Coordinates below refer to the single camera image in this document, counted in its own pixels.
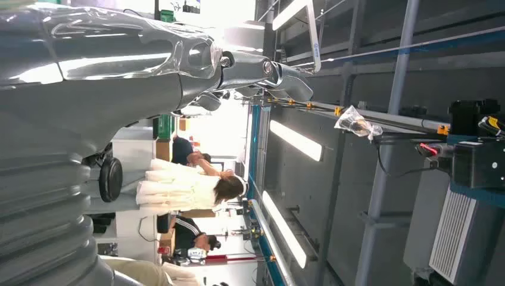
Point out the person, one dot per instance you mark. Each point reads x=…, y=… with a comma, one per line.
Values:
x=185, y=233
x=177, y=189
x=138, y=273
x=181, y=152

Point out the white framed ceiling light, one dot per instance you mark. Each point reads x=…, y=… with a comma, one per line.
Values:
x=313, y=35

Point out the blue gantry rail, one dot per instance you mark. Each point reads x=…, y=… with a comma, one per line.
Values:
x=254, y=150

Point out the brown cardboard box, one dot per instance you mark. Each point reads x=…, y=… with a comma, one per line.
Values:
x=163, y=150

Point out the black equipment box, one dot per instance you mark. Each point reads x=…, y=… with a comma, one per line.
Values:
x=479, y=165
x=471, y=114

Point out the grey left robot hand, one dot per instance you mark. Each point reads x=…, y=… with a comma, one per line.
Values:
x=98, y=94

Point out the clear plastic bag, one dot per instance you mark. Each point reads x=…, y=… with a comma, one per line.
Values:
x=355, y=124

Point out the black caster wheel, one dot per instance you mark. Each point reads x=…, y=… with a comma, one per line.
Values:
x=111, y=179

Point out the grey steel beam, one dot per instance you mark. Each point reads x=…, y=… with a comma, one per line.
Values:
x=402, y=59

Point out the green plastic crate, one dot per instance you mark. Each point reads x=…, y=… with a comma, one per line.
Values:
x=163, y=126

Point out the white ceiling light panel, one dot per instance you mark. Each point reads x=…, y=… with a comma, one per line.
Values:
x=284, y=229
x=296, y=140

